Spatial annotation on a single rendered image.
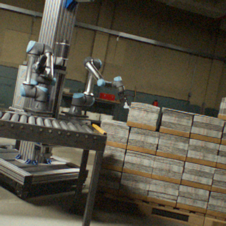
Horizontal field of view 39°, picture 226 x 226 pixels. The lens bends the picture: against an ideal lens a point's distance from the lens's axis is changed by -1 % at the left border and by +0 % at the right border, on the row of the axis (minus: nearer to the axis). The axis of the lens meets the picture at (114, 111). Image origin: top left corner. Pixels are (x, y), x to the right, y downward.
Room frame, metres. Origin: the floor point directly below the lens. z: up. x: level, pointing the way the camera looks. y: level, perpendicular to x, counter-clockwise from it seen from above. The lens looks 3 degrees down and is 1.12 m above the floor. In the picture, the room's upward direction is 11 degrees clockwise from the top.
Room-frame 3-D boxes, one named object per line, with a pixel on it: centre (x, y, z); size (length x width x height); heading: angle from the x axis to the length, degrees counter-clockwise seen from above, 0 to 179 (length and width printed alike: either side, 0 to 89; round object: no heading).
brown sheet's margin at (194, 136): (3.23, -0.92, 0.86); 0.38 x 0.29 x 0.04; 174
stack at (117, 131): (3.27, -0.49, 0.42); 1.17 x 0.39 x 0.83; 84
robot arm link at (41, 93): (3.13, 0.73, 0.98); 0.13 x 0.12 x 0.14; 115
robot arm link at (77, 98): (3.52, 0.41, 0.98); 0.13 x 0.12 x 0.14; 137
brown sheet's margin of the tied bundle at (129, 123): (3.17, -0.29, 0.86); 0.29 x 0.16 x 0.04; 84
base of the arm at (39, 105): (3.13, 0.73, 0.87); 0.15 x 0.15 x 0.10
